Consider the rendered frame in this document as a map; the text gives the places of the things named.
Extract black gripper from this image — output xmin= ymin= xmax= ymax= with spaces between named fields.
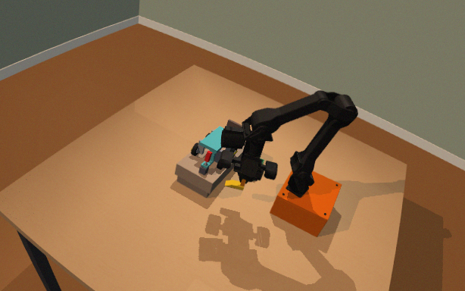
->
xmin=218 ymin=147 xmax=278 ymax=180

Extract tan sloped ramp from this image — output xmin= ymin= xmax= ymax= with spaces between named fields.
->
xmin=175 ymin=119 xmax=242 ymax=198

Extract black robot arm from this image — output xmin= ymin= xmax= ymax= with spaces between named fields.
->
xmin=221 ymin=90 xmax=358 ymax=198

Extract teal trolley with black wheels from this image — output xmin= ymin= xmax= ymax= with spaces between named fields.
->
xmin=191 ymin=126 xmax=237 ymax=170

